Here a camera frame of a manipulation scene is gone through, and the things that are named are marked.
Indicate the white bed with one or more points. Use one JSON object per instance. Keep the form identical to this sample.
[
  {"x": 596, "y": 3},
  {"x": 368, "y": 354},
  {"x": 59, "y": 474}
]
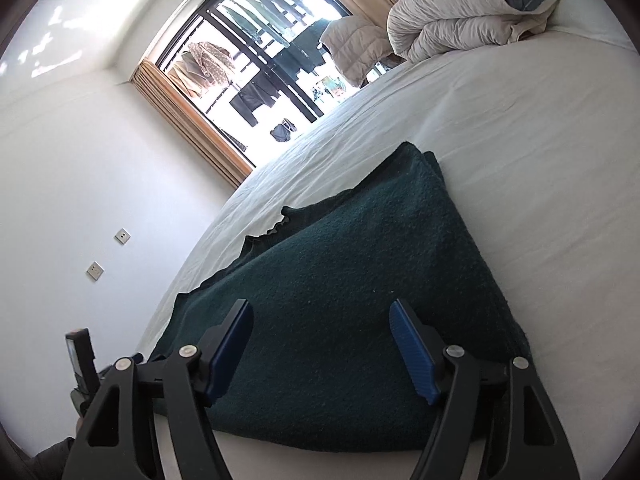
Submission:
[{"x": 525, "y": 150}]

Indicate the beige curtain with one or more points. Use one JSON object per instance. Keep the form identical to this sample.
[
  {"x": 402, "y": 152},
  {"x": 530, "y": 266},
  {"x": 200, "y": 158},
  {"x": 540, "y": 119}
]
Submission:
[{"x": 195, "y": 125}]

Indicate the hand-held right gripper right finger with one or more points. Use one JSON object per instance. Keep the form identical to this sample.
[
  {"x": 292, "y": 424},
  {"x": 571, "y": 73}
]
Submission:
[{"x": 415, "y": 355}]

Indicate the hanging dark shorts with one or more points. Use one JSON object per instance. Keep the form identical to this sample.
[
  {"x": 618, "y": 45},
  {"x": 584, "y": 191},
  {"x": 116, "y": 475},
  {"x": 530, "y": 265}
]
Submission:
[{"x": 282, "y": 131}]

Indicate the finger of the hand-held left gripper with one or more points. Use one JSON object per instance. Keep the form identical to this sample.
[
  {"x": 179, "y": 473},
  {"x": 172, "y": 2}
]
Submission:
[{"x": 106, "y": 371}]

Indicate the black framed window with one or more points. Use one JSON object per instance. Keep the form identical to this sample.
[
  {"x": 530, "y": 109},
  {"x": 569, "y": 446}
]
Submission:
[{"x": 300, "y": 95}]

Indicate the white wall socket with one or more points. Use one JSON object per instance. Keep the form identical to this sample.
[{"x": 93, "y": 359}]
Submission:
[
  {"x": 93, "y": 271},
  {"x": 121, "y": 235}
]

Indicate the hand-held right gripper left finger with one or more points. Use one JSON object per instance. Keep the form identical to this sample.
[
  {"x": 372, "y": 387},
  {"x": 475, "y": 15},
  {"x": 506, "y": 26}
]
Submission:
[{"x": 230, "y": 355}]

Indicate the beige puffer jacket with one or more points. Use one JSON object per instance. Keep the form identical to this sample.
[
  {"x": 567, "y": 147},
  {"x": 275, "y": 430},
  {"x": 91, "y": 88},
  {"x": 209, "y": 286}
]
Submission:
[{"x": 355, "y": 45}]

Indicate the white pillow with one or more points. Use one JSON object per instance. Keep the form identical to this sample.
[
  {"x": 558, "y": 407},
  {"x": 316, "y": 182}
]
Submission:
[{"x": 585, "y": 15}]

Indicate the person's left forearm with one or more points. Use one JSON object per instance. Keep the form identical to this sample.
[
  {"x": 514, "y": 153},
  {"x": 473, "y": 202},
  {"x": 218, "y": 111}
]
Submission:
[{"x": 55, "y": 457}]

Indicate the hanging floral shirt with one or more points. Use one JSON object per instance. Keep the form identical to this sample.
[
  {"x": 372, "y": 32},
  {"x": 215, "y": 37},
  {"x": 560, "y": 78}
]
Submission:
[{"x": 212, "y": 60}]

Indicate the dark green sweater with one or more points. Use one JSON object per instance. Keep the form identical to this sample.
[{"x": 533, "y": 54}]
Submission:
[{"x": 350, "y": 285}]

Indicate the hanging black garment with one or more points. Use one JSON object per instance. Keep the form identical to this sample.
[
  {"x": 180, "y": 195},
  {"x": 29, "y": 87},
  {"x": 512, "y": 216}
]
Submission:
[{"x": 252, "y": 100}]

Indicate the hanging green shirts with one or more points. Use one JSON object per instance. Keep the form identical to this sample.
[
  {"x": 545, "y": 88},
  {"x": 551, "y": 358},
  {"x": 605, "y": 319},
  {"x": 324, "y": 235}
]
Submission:
[{"x": 265, "y": 7}]

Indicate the folded beige duvet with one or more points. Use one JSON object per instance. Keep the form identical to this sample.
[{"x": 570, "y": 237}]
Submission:
[{"x": 465, "y": 20}]

